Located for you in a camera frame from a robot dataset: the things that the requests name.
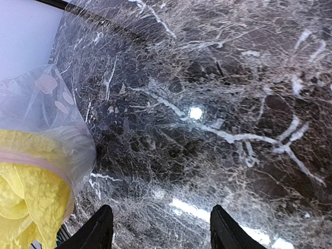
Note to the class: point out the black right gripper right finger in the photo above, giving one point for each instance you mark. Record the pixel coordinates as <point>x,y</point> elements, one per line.
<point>226,232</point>

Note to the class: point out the napa cabbage toy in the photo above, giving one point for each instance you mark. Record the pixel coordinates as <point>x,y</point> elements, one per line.
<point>33,198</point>

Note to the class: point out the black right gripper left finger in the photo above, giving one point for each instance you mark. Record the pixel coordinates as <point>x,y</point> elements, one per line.
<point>97,232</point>

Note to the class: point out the clear dotted zip top bag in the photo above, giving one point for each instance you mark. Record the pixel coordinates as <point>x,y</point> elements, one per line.
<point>42,126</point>

